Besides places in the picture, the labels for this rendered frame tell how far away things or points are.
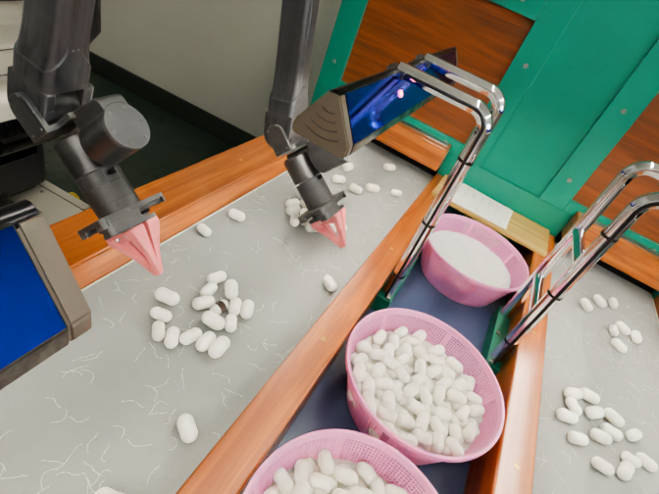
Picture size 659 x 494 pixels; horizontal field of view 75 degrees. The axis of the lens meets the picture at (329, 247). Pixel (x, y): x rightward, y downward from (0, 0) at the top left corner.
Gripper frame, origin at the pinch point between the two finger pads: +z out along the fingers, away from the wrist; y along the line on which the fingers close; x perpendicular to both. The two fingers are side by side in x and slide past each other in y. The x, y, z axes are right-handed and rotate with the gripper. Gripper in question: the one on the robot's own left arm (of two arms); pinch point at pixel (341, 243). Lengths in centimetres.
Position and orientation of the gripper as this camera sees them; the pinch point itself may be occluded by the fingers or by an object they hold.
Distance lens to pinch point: 87.3
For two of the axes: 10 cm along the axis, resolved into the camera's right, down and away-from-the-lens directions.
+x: -7.7, 2.6, 5.8
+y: 4.5, -4.4, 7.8
